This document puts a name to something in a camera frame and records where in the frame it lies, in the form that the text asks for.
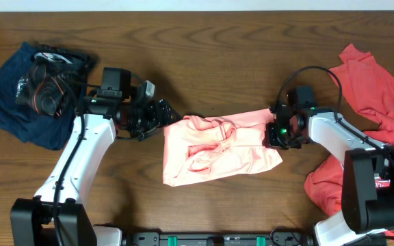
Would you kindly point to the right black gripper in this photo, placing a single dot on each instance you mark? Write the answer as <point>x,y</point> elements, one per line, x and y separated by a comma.
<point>272,139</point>

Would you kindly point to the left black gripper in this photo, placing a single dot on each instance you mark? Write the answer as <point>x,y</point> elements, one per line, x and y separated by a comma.
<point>156,116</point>

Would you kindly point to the pink shirt with bronze lettering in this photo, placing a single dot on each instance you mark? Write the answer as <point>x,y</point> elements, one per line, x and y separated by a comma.
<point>203,149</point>

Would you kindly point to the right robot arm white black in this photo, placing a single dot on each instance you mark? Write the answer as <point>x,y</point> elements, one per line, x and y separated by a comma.
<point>367,199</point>

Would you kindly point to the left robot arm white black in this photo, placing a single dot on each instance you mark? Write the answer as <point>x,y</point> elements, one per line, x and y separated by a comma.
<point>56,215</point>

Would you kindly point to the black shirt orange swirl print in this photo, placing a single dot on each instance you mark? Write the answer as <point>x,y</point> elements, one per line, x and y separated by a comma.
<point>56,75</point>

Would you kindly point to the red shirt with navy lettering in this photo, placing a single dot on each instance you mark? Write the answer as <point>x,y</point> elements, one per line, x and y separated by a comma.
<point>369,89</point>

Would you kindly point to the navy blue folded shirt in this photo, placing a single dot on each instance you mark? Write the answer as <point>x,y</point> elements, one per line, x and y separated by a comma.
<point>21,121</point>

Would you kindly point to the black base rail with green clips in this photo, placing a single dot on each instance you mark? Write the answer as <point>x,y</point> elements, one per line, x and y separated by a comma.
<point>217,239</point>

